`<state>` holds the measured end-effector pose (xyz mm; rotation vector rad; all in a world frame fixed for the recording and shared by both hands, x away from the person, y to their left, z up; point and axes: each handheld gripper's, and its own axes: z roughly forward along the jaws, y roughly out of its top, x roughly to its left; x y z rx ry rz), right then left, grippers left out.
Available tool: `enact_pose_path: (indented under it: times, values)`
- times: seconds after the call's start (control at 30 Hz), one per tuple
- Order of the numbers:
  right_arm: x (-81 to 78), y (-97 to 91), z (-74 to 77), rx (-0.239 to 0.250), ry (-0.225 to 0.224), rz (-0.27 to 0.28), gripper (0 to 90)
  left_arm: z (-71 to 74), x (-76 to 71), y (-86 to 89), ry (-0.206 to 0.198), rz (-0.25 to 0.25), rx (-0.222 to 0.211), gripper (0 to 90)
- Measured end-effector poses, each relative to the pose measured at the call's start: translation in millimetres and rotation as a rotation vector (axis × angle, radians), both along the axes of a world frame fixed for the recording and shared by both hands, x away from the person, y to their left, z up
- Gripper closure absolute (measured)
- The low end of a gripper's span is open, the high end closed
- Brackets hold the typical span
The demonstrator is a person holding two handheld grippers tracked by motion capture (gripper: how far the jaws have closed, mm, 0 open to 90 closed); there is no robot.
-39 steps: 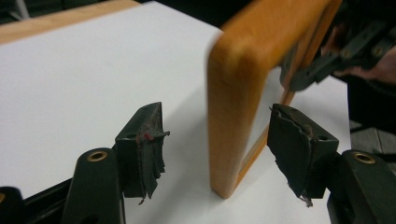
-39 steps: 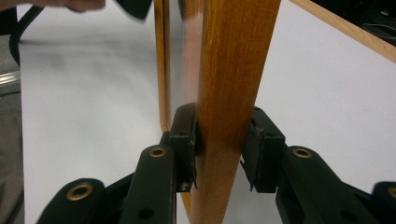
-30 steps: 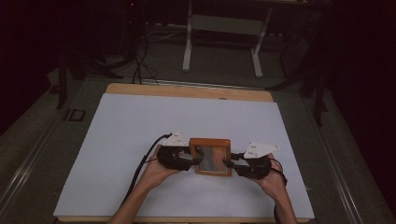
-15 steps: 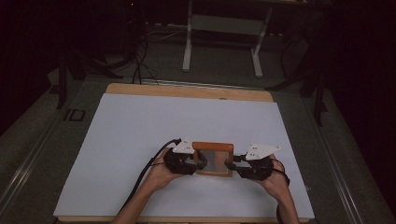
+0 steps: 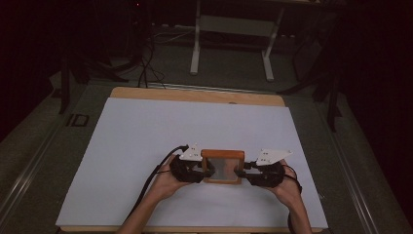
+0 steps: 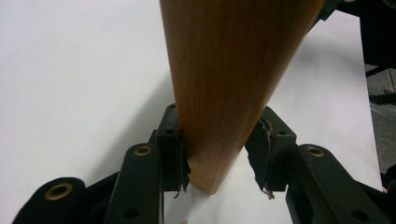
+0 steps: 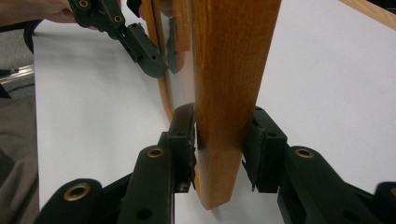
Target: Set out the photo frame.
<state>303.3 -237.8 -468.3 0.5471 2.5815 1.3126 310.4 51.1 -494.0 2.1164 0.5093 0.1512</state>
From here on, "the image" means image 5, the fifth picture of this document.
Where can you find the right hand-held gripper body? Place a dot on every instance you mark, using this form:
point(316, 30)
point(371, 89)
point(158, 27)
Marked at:
point(269, 174)

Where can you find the white metal desk frame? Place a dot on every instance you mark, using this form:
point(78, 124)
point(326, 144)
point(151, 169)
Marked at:
point(233, 26)

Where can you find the wooden table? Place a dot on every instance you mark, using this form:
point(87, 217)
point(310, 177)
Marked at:
point(195, 96)

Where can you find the wooden picture frame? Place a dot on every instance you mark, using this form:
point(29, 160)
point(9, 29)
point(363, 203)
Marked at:
point(223, 167)

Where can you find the black metal stand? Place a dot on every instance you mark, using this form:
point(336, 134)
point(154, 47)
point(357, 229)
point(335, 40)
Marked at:
point(84, 74)
point(324, 81)

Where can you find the white table mat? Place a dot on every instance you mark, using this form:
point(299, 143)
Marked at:
point(136, 130)

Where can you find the person's left hand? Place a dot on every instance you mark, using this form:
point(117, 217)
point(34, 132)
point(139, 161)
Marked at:
point(167, 185)

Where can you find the person's right hand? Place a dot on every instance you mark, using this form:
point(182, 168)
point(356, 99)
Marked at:
point(289, 191)

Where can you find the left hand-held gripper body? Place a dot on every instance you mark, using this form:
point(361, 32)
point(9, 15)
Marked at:
point(186, 169)

